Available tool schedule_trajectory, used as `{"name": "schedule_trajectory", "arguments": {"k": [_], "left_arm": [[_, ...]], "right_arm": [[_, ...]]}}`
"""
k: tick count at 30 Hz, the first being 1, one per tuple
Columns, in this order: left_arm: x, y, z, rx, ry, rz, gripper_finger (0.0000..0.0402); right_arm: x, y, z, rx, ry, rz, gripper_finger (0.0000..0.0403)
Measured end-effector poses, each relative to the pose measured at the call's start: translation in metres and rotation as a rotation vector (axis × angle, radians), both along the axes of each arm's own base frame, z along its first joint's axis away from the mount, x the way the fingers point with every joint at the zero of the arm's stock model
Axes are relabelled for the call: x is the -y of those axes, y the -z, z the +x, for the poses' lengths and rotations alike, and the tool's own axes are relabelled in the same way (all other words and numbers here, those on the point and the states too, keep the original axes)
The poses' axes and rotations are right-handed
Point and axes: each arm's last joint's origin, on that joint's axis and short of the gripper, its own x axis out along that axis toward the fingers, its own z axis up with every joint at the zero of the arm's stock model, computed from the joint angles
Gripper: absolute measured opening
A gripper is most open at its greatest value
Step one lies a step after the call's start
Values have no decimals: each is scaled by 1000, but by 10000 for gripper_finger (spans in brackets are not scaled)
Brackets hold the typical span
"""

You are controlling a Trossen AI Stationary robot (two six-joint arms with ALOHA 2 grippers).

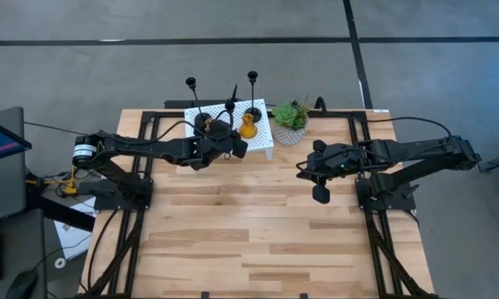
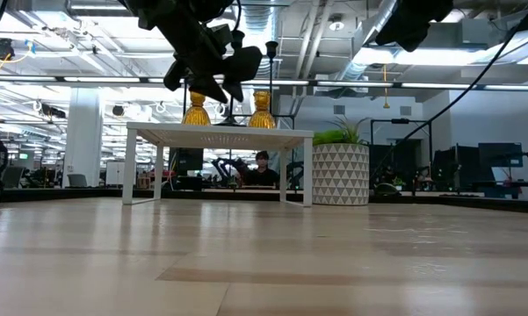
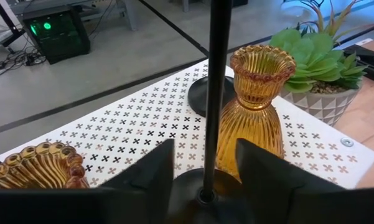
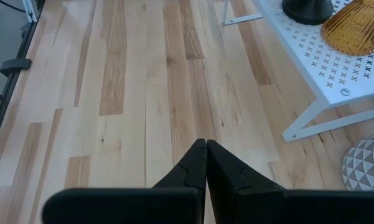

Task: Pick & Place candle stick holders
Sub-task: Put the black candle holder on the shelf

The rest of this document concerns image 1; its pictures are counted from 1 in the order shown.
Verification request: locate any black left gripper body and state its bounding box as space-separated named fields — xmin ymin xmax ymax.
xmin=188 ymin=122 xmax=237 ymax=171

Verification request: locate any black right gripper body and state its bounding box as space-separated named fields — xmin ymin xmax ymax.
xmin=306 ymin=145 xmax=363 ymax=179

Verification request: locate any amber ribbed glass candle holder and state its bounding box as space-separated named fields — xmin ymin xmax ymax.
xmin=238 ymin=112 xmax=258 ymax=140

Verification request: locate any tall black metal candlestick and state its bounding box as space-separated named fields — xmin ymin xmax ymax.
xmin=244 ymin=70 xmax=263 ymax=124
xmin=225 ymin=101 xmax=238 ymax=140
xmin=185 ymin=76 xmax=213 ymax=130

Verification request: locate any white perforated metal shelf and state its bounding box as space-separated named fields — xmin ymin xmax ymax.
xmin=183 ymin=98 xmax=275 ymax=161

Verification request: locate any succulent in patterned white pot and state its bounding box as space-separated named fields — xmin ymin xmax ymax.
xmin=272 ymin=97 xmax=311 ymax=146

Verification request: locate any black floor bar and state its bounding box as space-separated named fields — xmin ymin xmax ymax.
xmin=164 ymin=84 xmax=242 ymax=110

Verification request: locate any yellow clamp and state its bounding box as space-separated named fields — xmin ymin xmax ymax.
xmin=24 ymin=164 xmax=79 ymax=197

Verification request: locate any white paper sheet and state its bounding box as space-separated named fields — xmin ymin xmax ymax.
xmin=52 ymin=197 xmax=97 ymax=261

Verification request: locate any grey desk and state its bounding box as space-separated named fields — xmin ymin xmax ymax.
xmin=0 ymin=207 xmax=49 ymax=299

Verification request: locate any black computer mouse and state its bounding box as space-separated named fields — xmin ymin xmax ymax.
xmin=6 ymin=269 xmax=39 ymax=299

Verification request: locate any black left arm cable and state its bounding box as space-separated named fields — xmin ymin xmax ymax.
xmin=136 ymin=108 xmax=236 ymax=146

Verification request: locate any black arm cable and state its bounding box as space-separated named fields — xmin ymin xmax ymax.
xmin=364 ymin=115 xmax=456 ymax=142
xmin=136 ymin=108 xmax=236 ymax=146

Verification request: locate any black aluminium table frame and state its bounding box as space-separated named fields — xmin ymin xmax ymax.
xmin=78 ymin=110 xmax=441 ymax=299

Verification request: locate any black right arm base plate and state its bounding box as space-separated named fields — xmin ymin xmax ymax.
xmin=355 ymin=174 xmax=416 ymax=211

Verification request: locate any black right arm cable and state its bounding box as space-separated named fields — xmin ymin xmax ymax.
xmin=364 ymin=115 xmax=456 ymax=142

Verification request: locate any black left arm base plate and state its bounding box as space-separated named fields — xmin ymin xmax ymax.
xmin=93 ymin=178 xmax=154 ymax=211

